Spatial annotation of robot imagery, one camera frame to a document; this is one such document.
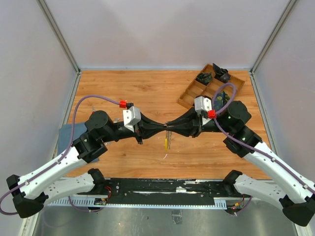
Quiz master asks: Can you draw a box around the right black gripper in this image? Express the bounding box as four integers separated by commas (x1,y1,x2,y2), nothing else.
165,107,233,138

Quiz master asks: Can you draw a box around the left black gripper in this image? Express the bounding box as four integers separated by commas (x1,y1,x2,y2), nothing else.
101,112,167,144

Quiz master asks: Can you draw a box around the large keyring with yellow handle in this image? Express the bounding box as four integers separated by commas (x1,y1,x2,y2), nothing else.
165,121,172,151

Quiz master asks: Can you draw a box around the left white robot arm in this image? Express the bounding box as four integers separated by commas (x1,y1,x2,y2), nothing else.
6,107,166,218

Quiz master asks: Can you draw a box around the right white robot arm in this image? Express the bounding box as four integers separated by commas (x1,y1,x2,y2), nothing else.
165,98,315,227

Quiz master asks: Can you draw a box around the wooden compartment tray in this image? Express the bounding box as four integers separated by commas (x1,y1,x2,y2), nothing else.
177,63,246,110

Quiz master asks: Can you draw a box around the blue yellow leaf tie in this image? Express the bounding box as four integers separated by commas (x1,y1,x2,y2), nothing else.
213,91,230,112

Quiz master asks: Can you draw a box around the green patterned rolled tie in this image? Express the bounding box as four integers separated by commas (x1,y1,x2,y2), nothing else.
196,72,213,85

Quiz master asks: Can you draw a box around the dark rolled tie top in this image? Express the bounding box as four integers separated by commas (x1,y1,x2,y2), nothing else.
212,63,231,83

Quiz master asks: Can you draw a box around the folded blue cloth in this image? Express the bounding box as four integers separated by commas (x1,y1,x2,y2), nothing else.
52,123,107,168

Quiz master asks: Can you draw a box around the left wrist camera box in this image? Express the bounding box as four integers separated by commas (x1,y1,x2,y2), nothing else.
123,106,141,132

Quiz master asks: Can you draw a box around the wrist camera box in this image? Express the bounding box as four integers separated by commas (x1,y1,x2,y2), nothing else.
194,96,212,117
123,106,141,132

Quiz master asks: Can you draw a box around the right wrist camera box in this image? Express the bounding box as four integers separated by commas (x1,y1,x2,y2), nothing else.
194,96,212,117

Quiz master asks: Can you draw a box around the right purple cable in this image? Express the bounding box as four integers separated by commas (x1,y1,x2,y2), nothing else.
208,82,315,192

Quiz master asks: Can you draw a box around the purple cable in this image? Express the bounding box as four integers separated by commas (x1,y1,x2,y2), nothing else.
0,94,128,216
208,82,315,192

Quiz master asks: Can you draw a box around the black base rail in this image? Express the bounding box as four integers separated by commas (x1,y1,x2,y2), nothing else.
76,178,253,207

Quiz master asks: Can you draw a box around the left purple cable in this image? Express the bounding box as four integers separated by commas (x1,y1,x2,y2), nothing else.
0,94,128,216

